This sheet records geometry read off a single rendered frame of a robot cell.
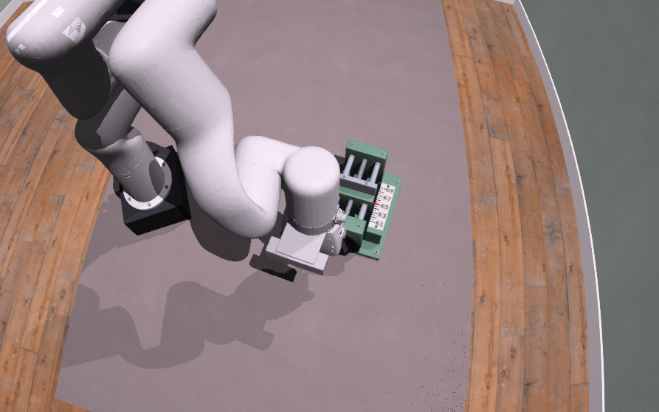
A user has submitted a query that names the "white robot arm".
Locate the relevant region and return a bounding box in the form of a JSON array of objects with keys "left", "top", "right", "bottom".
[{"left": 6, "top": 0, "right": 347, "bottom": 275}]

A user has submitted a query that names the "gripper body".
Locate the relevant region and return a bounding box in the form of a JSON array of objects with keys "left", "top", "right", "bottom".
[{"left": 282, "top": 207, "right": 346, "bottom": 256}]

